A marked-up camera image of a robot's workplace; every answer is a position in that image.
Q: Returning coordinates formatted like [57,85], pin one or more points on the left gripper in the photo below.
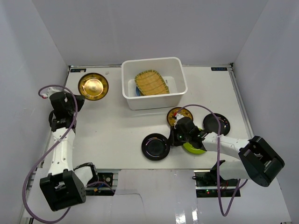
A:
[76,101]

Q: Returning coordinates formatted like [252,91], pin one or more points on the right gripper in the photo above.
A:
[172,139]

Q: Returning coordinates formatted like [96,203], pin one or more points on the lime green plate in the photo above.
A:
[189,148]

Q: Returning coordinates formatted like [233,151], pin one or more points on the yellow patterned plate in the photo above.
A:
[93,86]
[176,113]

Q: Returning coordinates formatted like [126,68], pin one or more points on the black plate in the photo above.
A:
[155,147]

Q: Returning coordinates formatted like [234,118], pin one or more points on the blue plate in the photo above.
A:
[138,93]

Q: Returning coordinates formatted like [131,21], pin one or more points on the fan-shaped bamboo woven tray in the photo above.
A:
[150,82]

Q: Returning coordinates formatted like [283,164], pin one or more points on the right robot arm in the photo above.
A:
[254,160]

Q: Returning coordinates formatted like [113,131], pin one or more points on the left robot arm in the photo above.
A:
[64,185]

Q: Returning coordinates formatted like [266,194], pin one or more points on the white plastic bin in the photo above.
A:
[170,69]

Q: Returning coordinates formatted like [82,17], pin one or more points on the black glossy bowl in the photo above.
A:
[211,124]

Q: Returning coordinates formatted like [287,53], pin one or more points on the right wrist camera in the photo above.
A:
[173,119]

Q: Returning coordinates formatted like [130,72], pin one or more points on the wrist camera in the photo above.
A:
[50,91]
[173,119]

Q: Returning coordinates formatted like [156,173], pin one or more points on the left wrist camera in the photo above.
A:
[50,91]

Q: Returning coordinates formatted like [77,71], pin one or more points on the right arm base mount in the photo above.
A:
[206,184]

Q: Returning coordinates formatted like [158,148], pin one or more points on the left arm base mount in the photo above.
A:
[101,185]

